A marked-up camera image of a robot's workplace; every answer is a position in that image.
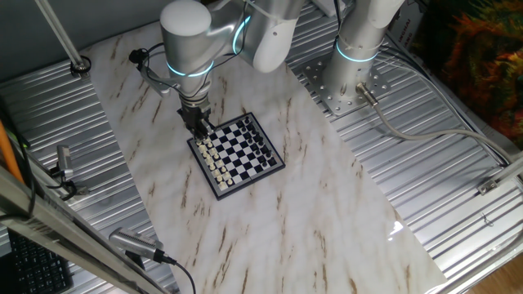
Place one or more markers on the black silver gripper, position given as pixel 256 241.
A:
pixel 195 112

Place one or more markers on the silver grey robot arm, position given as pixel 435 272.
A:
pixel 186 24

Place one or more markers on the black white folding chessboard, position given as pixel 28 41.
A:
pixel 237 157

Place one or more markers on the white chess knight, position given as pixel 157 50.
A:
pixel 219 179
pixel 202 149

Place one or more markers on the white chess bishop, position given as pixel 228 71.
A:
pixel 215 173
pixel 205 155

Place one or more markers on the white chess queen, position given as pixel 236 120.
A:
pixel 208 161

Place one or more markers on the white chess king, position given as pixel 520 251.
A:
pixel 212 167

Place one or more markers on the black chess rook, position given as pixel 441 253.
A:
pixel 246 119

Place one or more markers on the black chess bishop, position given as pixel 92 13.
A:
pixel 253 132
pixel 265 150

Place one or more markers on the black chess queen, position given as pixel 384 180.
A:
pixel 257 138

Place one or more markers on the black chess king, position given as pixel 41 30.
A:
pixel 261 143

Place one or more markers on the marble pattern table sheet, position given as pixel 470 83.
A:
pixel 286 228

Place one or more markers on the white power strip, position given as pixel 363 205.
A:
pixel 324 6

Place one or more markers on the orange pole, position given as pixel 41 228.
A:
pixel 6 151

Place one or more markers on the black computer keyboard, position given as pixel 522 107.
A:
pixel 37 269

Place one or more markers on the white printed cardboard box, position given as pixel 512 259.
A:
pixel 408 36

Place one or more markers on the colourful patterned cloth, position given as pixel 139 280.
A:
pixel 482 61

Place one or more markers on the small black clip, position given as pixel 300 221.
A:
pixel 486 220

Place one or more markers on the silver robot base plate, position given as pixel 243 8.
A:
pixel 327 98

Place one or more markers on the silver ribbed camera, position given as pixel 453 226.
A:
pixel 135 243

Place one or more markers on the silver camera with clamp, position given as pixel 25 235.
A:
pixel 64 159

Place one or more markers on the silver metal camera pole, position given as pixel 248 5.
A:
pixel 57 32

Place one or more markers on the aluminium frame beam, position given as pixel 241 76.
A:
pixel 61 237

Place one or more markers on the aluminium post with bracket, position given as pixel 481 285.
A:
pixel 488 186

